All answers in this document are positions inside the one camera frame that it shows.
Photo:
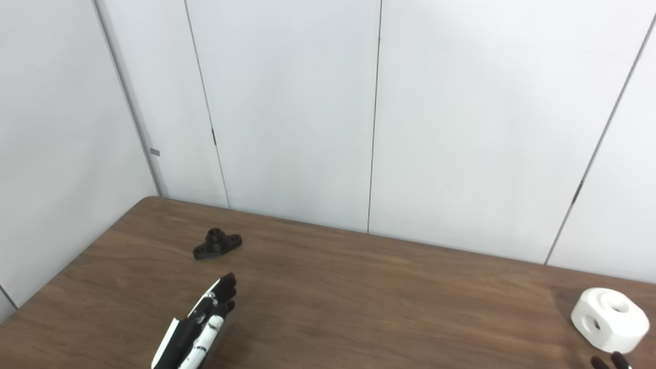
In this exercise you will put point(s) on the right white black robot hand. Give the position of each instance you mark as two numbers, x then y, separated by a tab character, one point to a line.
617	362

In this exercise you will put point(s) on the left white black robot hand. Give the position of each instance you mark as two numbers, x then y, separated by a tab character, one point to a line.
187	338

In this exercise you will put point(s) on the round white plastic piece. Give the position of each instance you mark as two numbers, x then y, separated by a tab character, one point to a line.
617	325

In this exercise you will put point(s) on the black flanged holder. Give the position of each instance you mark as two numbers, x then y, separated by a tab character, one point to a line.
215	245

